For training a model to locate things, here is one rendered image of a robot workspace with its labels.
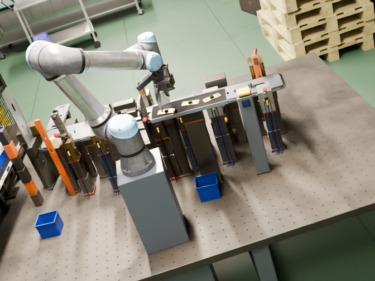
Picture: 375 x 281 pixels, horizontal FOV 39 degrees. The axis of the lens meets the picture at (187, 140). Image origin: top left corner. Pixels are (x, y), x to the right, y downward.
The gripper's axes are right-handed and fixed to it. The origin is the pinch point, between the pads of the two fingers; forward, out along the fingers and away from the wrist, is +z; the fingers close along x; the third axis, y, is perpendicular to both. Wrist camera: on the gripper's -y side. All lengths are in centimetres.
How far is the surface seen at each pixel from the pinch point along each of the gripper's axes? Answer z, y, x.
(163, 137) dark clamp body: 22.5, -9.8, 8.7
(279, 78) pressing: 20, 49, 46
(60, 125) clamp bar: 6, -61, 7
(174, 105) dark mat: 3.5, 2.8, 4.6
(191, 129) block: 14.6, 8.9, -0.6
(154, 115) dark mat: 3.5, -5.8, -1.6
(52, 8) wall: 111, -392, 654
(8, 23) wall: 112, -471, 627
